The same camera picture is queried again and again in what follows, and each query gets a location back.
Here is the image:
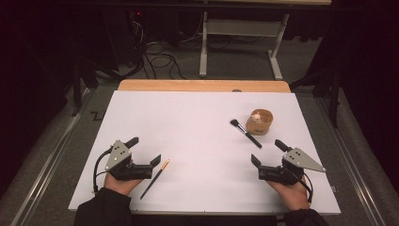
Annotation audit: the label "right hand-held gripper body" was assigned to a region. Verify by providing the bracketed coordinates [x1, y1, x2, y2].
[257, 148, 327, 186]

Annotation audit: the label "person's right hand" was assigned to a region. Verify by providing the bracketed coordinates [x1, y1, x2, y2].
[266, 175, 311, 212]

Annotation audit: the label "black stand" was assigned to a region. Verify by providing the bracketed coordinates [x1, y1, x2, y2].
[290, 67, 343, 129]
[71, 59, 99, 118]

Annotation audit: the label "metal floor rail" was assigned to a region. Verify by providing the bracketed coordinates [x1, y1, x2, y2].
[10, 88, 92, 226]
[315, 96, 383, 226]

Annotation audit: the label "black floor cables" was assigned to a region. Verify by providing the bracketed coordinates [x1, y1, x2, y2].
[142, 40, 186, 80]

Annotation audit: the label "person's left hand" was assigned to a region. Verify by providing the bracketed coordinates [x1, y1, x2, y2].
[103, 158, 144, 197]

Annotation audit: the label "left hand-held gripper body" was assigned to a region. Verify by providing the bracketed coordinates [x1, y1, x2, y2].
[104, 139, 153, 182]

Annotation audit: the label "right hand-held gripper black cable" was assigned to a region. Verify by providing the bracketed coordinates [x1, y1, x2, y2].
[291, 169, 314, 203]

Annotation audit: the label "black makeup brush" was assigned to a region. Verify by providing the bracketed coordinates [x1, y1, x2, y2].
[230, 119, 263, 149]

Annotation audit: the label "white metal desk frame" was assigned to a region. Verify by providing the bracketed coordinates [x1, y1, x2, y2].
[199, 12, 290, 81]

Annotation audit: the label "round wooden cup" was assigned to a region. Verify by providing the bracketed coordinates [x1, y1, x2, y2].
[245, 108, 274, 137]

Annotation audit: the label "white table cover sheet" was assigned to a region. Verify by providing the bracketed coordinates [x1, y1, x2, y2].
[68, 89, 342, 216]

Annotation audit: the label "left hand-held gripper black cable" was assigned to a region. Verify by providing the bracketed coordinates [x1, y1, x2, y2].
[92, 147, 114, 194]

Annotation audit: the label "hand-held gripper black cable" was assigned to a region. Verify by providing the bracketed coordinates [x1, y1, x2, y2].
[92, 147, 114, 194]
[291, 169, 314, 203]

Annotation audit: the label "wooden table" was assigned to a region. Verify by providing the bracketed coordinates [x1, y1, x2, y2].
[118, 79, 292, 94]

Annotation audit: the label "black computer tower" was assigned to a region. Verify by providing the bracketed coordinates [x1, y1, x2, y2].
[102, 8, 147, 72]

